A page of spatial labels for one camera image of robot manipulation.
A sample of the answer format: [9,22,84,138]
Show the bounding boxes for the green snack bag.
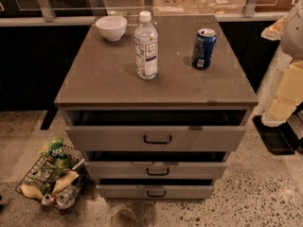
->
[38,137,73,168]

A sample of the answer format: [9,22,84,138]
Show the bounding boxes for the crushed silver can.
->
[42,185,77,209]

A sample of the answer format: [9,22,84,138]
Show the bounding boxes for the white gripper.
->
[261,61,303,127]

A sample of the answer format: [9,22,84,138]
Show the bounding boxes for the blue soda can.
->
[192,28,217,69]

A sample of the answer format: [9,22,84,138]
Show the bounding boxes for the left cardboard box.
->
[152,0,200,14]

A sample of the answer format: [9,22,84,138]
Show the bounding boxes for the grey top drawer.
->
[66,110,245,151]

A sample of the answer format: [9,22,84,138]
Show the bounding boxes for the black wire basket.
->
[15,145,89,199]

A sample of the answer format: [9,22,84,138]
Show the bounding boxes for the black floor tray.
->
[253,115,302,155]

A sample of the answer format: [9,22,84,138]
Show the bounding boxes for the white ceramic bowl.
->
[96,15,127,41]

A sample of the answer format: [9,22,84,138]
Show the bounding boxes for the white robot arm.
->
[261,0,303,127]

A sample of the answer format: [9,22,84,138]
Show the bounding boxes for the yellow snack bag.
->
[20,184,43,200]
[53,170,79,193]

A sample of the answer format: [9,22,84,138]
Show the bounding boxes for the grey drawer cabinet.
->
[53,14,259,203]

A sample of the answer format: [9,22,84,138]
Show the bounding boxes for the clear plastic water bottle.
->
[134,11,158,79]

